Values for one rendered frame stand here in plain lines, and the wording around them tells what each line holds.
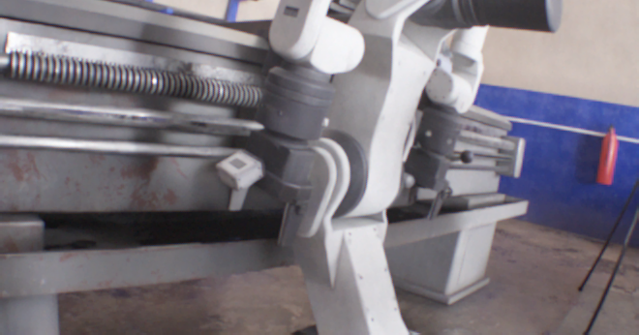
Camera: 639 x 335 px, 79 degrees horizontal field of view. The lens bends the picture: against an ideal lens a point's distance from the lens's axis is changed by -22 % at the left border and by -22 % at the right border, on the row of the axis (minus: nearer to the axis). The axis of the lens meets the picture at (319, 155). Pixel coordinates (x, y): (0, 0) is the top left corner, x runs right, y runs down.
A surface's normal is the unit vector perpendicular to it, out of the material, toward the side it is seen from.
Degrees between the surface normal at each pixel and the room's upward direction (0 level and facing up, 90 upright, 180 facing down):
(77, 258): 90
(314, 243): 115
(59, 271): 90
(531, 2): 121
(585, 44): 90
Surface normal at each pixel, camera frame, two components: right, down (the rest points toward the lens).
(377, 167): 0.78, 0.11
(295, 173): 0.72, 0.36
